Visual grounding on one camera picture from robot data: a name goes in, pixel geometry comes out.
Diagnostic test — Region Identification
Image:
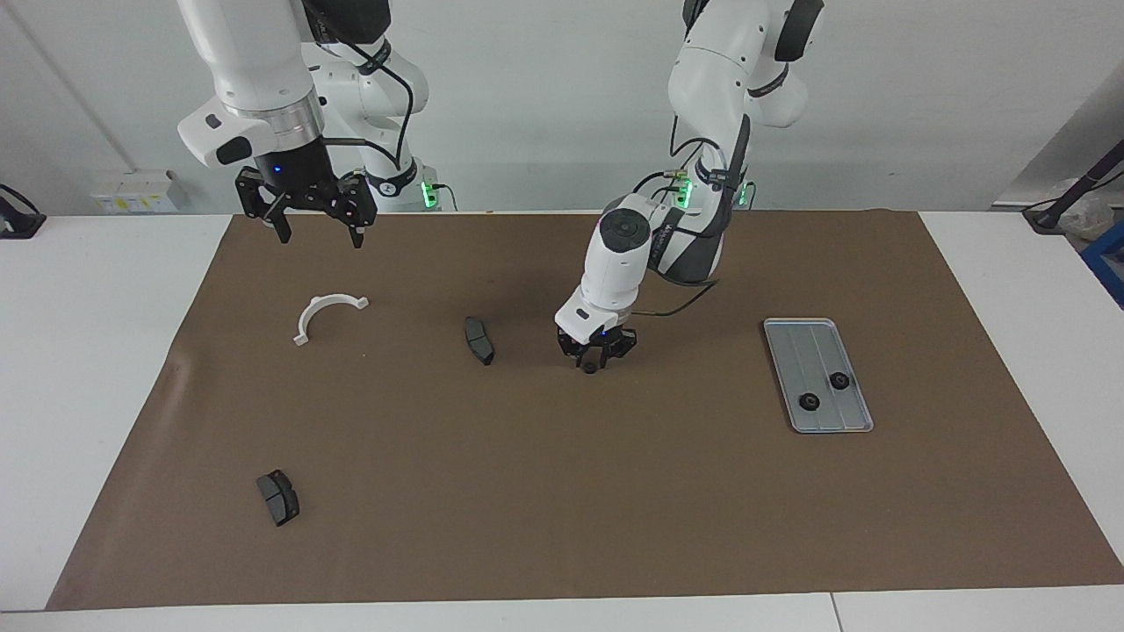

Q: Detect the blue crate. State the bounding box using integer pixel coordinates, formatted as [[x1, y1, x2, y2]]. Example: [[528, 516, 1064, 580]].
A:
[[1080, 219, 1124, 308]]

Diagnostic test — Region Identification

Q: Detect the black base cable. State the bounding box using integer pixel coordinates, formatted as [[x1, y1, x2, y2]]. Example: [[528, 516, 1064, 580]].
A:
[[627, 171, 681, 210]]

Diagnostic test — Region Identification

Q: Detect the white curved plastic bracket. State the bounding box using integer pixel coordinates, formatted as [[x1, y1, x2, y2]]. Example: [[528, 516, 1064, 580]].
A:
[[292, 294, 371, 347]]

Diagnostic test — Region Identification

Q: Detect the white cardboard box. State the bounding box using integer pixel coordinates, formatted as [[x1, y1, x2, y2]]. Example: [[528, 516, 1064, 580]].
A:
[[90, 169, 190, 214]]

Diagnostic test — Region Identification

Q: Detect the clear plastic bag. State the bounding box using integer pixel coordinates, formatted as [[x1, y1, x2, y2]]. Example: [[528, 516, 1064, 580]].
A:
[[1058, 189, 1124, 247]]

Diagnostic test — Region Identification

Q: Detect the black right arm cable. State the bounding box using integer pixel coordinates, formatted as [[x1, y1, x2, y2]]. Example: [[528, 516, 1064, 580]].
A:
[[303, 0, 415, 176]]

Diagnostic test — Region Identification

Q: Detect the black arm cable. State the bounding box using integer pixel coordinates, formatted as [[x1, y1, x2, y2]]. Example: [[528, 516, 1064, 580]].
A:
[[303, 0, 415, 176], [634, 136, 756, 319]]

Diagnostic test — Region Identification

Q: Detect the black clamp mount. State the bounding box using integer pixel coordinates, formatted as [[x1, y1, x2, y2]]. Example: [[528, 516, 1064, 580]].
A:
[[0, 183, 47, 240]]

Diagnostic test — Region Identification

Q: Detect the silver metal tray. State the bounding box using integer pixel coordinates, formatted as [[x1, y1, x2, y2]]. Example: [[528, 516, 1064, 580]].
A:
[[762, 318, 875, 435]]

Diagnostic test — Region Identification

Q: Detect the brown table mat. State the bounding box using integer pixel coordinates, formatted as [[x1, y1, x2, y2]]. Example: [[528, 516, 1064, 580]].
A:
[[46, 209, 1124, 612]]

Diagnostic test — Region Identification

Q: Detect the short grey brake pad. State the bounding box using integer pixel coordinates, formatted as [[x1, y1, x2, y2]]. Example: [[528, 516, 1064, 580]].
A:
[[256, 470, 300, 528]]

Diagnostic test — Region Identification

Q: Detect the long grey brake pad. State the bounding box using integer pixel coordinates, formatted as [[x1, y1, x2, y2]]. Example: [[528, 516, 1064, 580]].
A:
[[464, 317, 496, 367]]

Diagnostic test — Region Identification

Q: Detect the black stand pole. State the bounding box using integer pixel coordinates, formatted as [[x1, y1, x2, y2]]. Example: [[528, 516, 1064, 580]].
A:
[[1023, 140, 1124, 231]]

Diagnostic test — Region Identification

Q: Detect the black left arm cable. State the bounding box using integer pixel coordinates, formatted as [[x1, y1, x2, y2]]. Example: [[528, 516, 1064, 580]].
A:
[[634, 136, 756, 319]]

